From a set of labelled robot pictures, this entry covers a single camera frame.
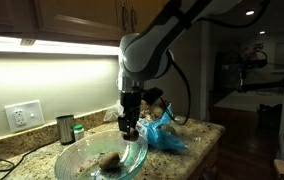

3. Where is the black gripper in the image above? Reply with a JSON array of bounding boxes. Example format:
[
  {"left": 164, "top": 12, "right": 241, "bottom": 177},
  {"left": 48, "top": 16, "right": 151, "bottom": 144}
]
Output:
[{"left": 118, "top": 92, "right": 141, "bottom": 140}]

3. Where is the brown potato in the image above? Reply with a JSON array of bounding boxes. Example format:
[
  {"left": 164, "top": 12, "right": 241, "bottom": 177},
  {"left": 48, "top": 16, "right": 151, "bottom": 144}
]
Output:
[
  {"left": 128, "top": 128, "right": 139, "bottom": 141},
  {"left": 99, "top": 152, "right": 120, "bottom": 170}
]

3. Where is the blue plastic potato bag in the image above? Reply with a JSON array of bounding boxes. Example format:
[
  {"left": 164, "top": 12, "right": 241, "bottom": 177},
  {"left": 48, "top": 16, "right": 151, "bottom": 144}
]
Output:
[{"left": 137, "top": 105, "right": 187, "bottom": 150}]

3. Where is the clear bag of produce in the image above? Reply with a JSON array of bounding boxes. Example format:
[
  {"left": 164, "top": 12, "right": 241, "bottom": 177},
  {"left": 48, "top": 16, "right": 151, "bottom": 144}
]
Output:
[{"left": 103, "top": 99, "right": 170, "bottom": 123}]

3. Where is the potato in bag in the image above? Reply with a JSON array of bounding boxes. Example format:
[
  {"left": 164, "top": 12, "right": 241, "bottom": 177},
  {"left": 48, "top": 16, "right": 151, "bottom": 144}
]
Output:
[{"left": 164, "top": 125, "right": 176, "bottom": 135}]

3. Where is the glass bowl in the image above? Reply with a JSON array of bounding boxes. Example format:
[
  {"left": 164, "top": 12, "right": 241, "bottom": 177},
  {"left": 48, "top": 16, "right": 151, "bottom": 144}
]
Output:
[{"left": 54, "top": 130, "right": 148, "bottom": 180}]

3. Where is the small green-capped bottle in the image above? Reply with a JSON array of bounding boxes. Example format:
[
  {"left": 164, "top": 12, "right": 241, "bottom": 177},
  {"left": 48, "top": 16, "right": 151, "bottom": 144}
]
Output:
[{"left": 73, "top": 124, "right": 84, "bottom": 141}]

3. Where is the steel cup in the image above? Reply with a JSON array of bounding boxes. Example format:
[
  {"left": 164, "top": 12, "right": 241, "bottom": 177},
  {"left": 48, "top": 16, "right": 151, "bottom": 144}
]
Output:
[{"left": 56, "top": 115, "right": 75, "bottom": 145}]

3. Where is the wooden upper cabinet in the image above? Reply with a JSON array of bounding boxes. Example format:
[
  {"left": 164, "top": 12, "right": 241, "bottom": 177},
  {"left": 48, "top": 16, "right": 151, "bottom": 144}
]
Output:
[{"left": 0, "top": 0, "right": 168, "bottom": 46}]

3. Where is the under-cabinet light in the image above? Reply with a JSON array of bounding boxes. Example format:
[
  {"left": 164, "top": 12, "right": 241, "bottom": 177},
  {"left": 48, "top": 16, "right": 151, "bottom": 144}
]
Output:
[{"left": 0, "top": 36, "right": 120, "bottom": 56}]

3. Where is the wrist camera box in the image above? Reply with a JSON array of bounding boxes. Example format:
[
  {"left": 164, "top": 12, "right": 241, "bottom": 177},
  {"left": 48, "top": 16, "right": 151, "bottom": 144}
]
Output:
[{"left": 142, "top": 87, "right": 163, "bottom": 105}]

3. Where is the white wall outlet plate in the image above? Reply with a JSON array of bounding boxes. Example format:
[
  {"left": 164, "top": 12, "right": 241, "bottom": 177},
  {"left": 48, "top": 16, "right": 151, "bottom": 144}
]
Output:
[{"left": 4, "top": 100, "right": 44, "bottom": 133}]

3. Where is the black power cable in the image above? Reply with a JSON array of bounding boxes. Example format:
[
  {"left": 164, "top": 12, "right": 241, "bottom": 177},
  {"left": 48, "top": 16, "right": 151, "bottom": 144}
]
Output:
[{"left": 0, "top": 145, "right": 46, "bottom": 176}]

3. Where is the black camera stand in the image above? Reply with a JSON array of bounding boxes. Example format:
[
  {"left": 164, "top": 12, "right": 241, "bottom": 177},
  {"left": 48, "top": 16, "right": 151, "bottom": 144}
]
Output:
[{"left": 217, "top": 50, "right": 284, "bottom": 93}]

